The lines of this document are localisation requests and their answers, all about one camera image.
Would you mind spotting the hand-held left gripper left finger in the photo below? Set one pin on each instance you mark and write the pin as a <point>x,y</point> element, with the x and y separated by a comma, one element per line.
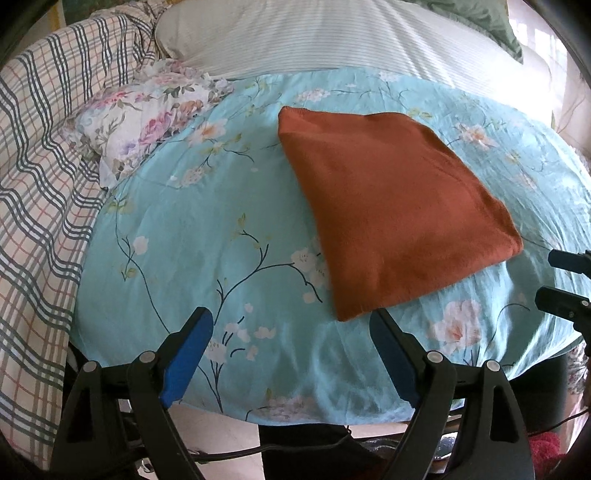
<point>189,355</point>

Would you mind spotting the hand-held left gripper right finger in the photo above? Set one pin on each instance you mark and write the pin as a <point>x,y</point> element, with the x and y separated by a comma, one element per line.
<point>392,360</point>

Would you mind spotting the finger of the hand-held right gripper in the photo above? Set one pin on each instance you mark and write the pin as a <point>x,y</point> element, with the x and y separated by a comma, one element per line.
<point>561,302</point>
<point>570,261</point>

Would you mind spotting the orange knit sweater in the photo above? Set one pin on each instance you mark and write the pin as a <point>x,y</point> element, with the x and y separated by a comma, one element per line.
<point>392,207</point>

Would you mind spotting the grey floral bed skirt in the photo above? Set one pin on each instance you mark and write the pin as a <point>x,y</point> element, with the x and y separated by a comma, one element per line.
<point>579,369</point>

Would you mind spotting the silver foil mat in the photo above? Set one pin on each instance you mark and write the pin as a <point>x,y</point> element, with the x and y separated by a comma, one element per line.
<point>445,452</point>

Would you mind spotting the teal floral blanket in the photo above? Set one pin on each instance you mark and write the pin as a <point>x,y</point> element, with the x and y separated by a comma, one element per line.
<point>184,230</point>

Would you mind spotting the red fuzzy rug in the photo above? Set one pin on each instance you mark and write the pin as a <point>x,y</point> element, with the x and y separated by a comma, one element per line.
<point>547,452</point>

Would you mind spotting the plaid bed sheet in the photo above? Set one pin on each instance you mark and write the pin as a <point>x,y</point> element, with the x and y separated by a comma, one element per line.
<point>37,184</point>

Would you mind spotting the floral pillow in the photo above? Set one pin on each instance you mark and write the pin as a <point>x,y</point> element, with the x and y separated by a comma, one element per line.
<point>138,110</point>

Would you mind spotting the green pillow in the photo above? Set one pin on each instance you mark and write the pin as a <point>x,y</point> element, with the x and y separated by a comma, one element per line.
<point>485,18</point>

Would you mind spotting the white striped pillow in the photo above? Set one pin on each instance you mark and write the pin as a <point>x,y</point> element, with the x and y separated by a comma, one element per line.
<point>346,37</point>

